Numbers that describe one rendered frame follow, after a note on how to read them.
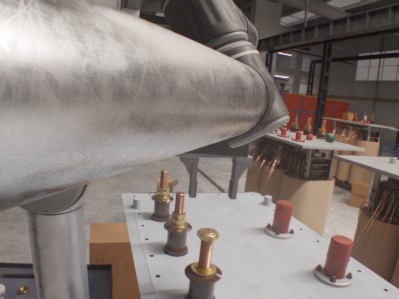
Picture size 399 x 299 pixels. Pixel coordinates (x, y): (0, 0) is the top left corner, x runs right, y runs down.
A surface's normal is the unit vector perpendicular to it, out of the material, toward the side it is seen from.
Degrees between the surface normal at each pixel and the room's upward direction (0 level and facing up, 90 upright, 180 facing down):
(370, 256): 90
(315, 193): 90
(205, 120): 105
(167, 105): 92
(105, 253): 90
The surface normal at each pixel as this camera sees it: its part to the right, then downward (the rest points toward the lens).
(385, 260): -0.32, 0.14
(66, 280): 0.60, 0.24
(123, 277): 0.30, 0.19
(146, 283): -0.08, -0.97
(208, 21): -0.13, 0.00
